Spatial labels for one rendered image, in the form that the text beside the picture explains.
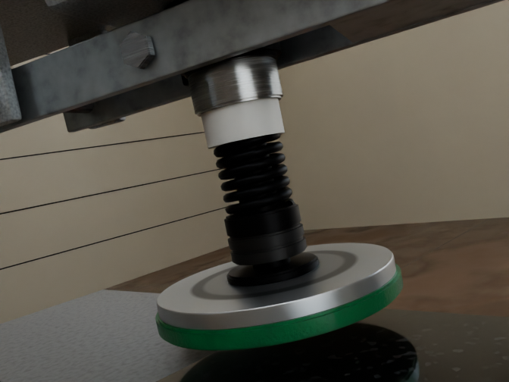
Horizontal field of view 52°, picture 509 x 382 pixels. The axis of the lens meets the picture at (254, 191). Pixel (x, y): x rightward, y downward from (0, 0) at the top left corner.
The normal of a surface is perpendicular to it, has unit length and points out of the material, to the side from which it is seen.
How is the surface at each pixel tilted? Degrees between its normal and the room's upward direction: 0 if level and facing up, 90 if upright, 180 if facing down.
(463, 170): 90
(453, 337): 0
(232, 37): 90
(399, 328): 0
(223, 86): 90
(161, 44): 90
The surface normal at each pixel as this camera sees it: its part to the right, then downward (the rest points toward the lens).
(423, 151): -0.70, 0.18
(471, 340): -0.20, -0.98
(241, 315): -0.25, 0.11
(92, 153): 0.69, -0.11
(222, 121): -0.45, 0.14
